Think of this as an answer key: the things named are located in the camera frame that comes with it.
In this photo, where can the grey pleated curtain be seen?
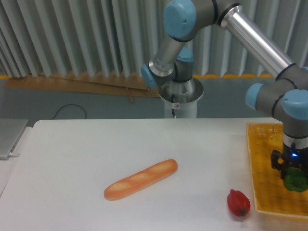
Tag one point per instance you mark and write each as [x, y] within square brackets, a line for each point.
[59, 36]

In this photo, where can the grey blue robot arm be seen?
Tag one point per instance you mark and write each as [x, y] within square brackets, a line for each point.
[285, 100]

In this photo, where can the silver laptop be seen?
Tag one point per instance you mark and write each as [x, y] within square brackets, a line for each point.
[11, 131]

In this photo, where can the yellow woven basket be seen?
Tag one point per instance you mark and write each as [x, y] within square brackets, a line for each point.
[270, 195]

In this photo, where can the brown cardboard sheet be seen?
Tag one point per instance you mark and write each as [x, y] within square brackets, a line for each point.
[132, 86]

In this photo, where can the toy baguette bread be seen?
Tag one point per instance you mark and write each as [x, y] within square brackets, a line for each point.
[140, 180]

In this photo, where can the yellow toy bell pepper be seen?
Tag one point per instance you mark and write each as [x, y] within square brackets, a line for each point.
[275, 142]

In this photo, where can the red toy bell pepper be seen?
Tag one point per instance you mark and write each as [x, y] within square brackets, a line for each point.
[238, 203]

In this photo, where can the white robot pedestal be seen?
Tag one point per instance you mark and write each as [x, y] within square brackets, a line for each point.
[180, 110]

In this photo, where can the green toy bell pepper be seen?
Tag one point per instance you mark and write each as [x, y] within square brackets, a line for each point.
[295, 180]

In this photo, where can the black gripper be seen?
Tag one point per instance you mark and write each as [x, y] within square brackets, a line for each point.
[291, 157]

